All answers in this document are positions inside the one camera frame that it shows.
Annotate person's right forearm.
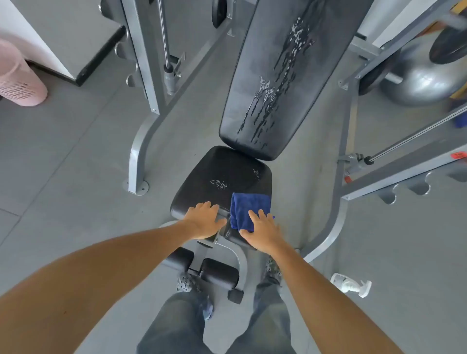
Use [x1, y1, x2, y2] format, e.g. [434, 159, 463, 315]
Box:
[271, 244, 402, 354]

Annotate blue microfibre cloth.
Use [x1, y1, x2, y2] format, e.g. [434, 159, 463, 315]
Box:
[230, 192, 275, 232]

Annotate grey exercise ball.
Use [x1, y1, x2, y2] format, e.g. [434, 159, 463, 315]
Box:
[379, 42, 464, 107]

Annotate pink plastic waste basket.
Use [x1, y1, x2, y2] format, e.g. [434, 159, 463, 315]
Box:
[0, 38, 48, 107]

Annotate black weight bench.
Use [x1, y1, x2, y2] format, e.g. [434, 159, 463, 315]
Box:
[160, 0, 375, 305]

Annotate black weight plate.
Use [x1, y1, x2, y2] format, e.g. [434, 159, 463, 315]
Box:
[429, 25, 467, 65]
[211, 0, 228, 29]
[359, 47, 402, 96]

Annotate person's left forearm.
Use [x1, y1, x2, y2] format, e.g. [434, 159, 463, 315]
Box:
[0, 220, 194, 354]

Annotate grey patterned clog shoe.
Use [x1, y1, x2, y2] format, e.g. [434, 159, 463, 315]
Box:
[176, 272, 201, 294]
[263, 255, 284, 287]

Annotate person's left hand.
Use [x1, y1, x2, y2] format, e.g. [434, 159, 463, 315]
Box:
[181, 201, 228, 240]

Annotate person's right hand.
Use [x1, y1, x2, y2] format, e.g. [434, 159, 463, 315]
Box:
[239, 209, 289, 256]

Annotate chrome guide rod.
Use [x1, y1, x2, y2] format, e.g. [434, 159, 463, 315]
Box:
[157, 0, 183, 96]
[337, 104, 467, 176]

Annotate grey steel power rack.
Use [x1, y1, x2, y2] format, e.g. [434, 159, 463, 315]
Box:
[100, 0, 467, 263]

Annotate white spray bottle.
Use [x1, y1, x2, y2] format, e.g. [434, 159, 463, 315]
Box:
[330, 273, 372, 299]

